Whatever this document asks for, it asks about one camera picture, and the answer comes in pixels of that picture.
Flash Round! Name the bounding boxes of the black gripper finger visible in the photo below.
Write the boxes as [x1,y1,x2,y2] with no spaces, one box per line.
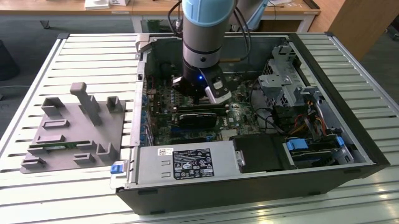
[196,87,210,105]
[171,77,198,105]

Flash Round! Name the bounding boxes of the black RAM slot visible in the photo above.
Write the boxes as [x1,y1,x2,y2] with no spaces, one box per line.
[174,104,227,111]
[176,109,228,115]

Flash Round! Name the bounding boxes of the black graphics card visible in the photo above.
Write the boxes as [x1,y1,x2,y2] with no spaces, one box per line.
[171,111,219,129]

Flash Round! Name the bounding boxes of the green motherboard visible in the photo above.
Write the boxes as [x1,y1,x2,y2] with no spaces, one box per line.
[143,75,266,146]

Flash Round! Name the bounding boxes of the small silver heat sink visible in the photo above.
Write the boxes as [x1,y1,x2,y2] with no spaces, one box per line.
[220,130,238,141]

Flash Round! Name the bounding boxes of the metal drive cage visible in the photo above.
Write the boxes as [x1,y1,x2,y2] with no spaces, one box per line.
[256,45,326,111]

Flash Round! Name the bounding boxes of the black plastic shroud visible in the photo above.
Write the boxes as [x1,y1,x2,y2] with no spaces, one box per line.
[231,133,296,174]

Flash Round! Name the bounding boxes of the silver power supply unit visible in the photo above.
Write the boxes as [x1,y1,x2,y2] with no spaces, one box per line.
[124,140,247,190]

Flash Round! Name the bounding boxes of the blue disk carrier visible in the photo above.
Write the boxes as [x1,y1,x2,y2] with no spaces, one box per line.
[284,137,340,169]

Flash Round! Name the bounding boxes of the grey parts rack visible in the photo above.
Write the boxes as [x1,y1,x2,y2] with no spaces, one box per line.
[19,81,128,175]

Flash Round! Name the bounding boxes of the white paper sheets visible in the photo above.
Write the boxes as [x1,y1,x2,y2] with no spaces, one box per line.
[268,0,300,7]

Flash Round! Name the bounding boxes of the green RAM stick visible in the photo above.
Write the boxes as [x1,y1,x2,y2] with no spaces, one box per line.
[28,139,92,150]

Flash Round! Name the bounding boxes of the plain white box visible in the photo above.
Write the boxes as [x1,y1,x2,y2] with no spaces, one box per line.
[84,0,111,11]

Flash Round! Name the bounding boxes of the black PC case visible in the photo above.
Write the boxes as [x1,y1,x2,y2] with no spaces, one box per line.
[114,32,391,216]

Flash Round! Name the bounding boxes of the wooden cabinet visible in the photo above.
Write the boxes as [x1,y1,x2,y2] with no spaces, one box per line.
[310,0,399,62]

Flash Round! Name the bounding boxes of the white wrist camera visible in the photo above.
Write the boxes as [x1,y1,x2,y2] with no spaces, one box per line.
[204,76,234,105]

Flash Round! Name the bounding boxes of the coloured wire bundle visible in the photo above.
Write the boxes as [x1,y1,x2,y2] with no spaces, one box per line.
[287,99,328,141]

